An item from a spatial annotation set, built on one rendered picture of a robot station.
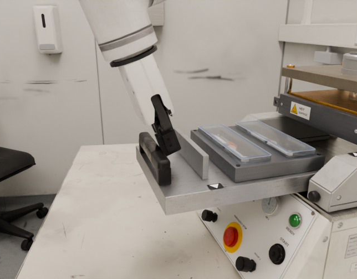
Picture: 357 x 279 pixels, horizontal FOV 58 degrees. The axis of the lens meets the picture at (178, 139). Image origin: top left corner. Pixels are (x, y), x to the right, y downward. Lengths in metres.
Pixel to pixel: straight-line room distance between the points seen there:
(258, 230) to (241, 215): 0.06
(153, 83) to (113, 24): 0.09
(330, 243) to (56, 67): 1.88
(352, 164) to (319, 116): 0.15
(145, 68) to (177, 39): 1.65
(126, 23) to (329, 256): 0.46
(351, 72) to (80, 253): 0.65
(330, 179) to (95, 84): 1.77
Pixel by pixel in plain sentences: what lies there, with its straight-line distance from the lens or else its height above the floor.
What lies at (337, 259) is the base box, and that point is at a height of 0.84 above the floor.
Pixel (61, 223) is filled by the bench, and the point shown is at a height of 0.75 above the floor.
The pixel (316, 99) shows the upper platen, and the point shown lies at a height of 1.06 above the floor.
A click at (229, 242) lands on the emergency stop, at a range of 0.69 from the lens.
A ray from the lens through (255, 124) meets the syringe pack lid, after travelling 0.69.
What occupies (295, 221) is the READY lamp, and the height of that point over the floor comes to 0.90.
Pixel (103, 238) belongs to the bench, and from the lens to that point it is 0.77.
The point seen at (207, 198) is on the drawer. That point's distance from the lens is 0.48.
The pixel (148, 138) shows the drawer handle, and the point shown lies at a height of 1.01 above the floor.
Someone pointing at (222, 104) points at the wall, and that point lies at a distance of 2.21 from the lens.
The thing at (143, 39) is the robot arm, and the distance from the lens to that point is 0.47.
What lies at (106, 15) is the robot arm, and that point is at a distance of 0.46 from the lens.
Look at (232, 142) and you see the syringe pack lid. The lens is 0.57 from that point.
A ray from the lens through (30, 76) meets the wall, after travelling 2.21.
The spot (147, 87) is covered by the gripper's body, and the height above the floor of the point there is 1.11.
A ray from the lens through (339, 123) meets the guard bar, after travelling 0.63.
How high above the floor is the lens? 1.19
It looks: 19 degrees down
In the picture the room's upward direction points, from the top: straight up
